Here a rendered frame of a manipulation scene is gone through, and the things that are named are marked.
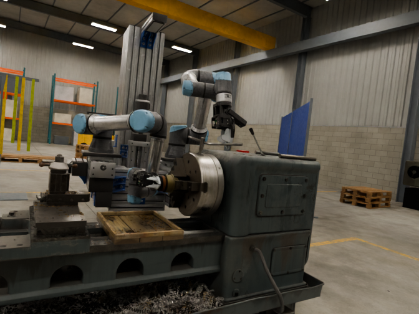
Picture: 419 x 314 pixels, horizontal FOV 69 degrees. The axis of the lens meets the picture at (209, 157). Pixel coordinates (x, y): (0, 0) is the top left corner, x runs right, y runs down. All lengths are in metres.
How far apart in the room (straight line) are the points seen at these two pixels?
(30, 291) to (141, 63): 1.54
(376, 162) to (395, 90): 2.50
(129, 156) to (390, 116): 10.89
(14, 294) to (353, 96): 12.56
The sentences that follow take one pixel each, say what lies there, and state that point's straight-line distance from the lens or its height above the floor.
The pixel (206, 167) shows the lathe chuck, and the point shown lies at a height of 1.18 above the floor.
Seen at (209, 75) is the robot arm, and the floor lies 1.70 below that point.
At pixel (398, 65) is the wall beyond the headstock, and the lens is 12.57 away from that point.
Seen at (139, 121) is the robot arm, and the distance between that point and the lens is 1.63.
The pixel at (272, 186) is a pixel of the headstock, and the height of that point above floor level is 1.11.
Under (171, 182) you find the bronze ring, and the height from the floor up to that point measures 1.09.
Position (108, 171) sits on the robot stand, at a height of 1.07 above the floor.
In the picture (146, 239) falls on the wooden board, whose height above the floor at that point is 0.88.
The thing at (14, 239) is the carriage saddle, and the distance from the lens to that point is 1.27.
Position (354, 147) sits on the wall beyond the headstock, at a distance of 12.68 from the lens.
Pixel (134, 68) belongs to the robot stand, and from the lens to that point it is 2.25.
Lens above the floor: 1.31
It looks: 3 degrees down
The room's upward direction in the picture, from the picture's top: 6 degrees clockwise
